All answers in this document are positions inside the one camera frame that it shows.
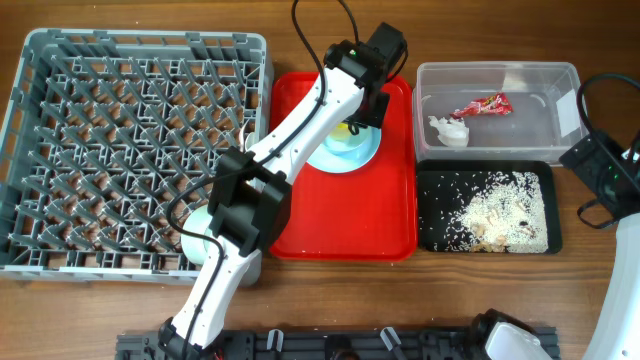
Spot yellow plastic cup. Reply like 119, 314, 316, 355
329, 122, 353, 142

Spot light green small plate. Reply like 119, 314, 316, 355
323, 128, 371, 154

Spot light blue plate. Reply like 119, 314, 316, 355
307, 127, 382, 174

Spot white tissue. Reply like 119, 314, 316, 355
428, 116, 470, 147

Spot rice and peanut leftovers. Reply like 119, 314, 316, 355
417, 170, 549, 254

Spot red snack wrapper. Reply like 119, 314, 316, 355
451, 92, 513, 119

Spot white plastic spoon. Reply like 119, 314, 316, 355
244, 132, 259, 151

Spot light green bowl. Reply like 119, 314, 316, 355
181, 205, 219, 266

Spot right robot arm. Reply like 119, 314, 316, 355
463, 131, 639, 360

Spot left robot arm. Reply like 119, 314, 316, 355
159, 23, 408, 359

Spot grey plastic dishwasher rack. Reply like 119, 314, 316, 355
1, 28, 273, 284

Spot clear plastic bin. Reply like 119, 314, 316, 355
413, 61, 587, 166

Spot black plastic tray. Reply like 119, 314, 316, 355
416, 160, 563, 254

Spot red plastic tray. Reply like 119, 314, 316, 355
270, 77, 417, 262

